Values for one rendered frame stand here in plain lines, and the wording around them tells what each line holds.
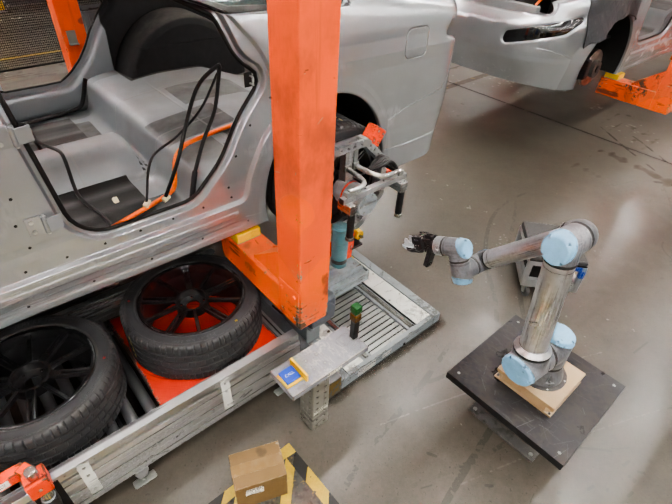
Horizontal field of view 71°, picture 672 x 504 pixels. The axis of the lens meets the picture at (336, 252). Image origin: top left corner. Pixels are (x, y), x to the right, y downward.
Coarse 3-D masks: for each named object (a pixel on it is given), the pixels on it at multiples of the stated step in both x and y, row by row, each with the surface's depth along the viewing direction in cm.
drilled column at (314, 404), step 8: (320, 384) 212; (328, 384) 217; (312, 392) 212; (320, 392) 216; (328, 392) 222; (304, 400) 224; (312, 400) 216; (320, 400) 220; (328, 400) 227; (304, 408) 228; (312, 408) 220; (320, 408) 225; (304, 416) 232; (312, 416) 224; (320, 416) 229; (312, 424) 228; (320, 424) 234
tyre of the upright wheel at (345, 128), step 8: (336, 112) 249; (336, 120) 234; (344, 120) 236; (352, 120) 243; (336, 128) 228; (344, 128) 231; (352, 128) 234; (360, 128) 238; (336, 136) 229; (344, 136) 233; (352, 136) 237; (272, 168) 234; (272, 176) 235; (272, 184) 236; (272, 192) 238; (272, 200) 242; (272, 208) 248
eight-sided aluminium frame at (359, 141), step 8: (360, 136) 234; (336, 144) 226; (344, 144) 230; (352, 144) 228; (360, 144) 231; (368, 144) 235; (336, 152) 223; (344, 152) 227; (368, 152) 247; (376, 152) 243; (384, 168) 254; (376, 192) 263; (360, 216) 264; (360, 224) 265
